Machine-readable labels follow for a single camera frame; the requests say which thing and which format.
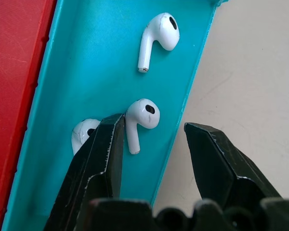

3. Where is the teal plastic tray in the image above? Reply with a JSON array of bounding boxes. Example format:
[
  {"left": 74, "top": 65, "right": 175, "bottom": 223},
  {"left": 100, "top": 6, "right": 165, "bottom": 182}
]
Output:
[{"left": 1, "top": 0, "right": 229, "bottom": 231}]

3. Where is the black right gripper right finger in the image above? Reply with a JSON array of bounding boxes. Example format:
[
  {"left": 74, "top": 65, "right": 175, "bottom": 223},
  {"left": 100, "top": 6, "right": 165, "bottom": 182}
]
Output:
[{"left": 184, "top": 122, "right": 282, "bottom": 203}]

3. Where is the white earbud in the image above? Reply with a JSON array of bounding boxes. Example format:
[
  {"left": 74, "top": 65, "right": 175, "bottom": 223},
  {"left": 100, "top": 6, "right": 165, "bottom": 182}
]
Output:
[
  {"left": 125, "top": 98, "right": 160, "bottom": 155},
  {"left": 71, "top": 118, "right": 101, "bottom": 156},
  {"left": 137, "top": 12, "right": 180, "bottom": 74}
]

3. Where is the red plastic bin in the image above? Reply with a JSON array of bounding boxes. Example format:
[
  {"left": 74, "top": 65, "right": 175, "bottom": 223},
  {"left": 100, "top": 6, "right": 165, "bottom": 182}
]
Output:
[{"left": 0, "top": 0, "right": 57, "bottom": 231}]

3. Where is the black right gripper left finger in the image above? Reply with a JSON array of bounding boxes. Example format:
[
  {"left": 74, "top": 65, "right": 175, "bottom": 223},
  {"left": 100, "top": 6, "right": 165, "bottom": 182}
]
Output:
[{"left": 43, "top": 113, "right": 125, "bottom": 231}]

